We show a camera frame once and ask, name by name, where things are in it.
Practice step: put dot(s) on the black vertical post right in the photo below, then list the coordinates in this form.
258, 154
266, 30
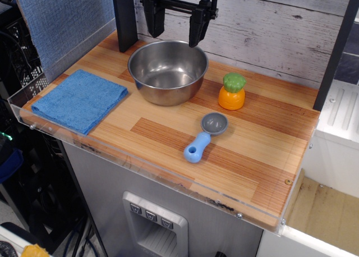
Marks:
335, 57

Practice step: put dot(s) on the blue grey toy scoop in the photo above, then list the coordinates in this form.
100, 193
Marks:
212, 124

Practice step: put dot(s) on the black vertical post left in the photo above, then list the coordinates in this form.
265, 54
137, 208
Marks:
125, 17

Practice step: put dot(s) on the white toy sink unit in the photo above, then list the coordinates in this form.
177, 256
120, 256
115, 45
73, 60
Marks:
322, 214

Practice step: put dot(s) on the yellow object bottom left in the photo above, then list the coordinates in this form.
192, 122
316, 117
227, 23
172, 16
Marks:
34, 251

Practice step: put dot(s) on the orange green carrot shaker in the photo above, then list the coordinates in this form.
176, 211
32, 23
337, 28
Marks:
232, 94

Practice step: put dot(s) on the clear acrylic guard rail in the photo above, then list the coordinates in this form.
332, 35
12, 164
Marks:
247, 171

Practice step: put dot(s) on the black vertical post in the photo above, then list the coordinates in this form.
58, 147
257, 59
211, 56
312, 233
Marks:
335, 57
125, 17

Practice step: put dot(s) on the silver toy fridge cabinet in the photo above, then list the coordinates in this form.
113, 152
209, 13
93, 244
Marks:
102, 183

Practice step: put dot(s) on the blue fabric panel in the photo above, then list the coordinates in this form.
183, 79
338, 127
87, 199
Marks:
63, 31

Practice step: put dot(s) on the blue folded cloth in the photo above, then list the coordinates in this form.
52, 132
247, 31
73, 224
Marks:
80, 102

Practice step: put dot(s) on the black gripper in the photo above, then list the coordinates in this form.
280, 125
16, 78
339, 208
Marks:
201, 11

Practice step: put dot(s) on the stainless steel pot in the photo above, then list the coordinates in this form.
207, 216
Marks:
168, 72

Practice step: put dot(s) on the grey ice dispenser panel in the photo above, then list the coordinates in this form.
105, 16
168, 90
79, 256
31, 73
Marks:
155, 230

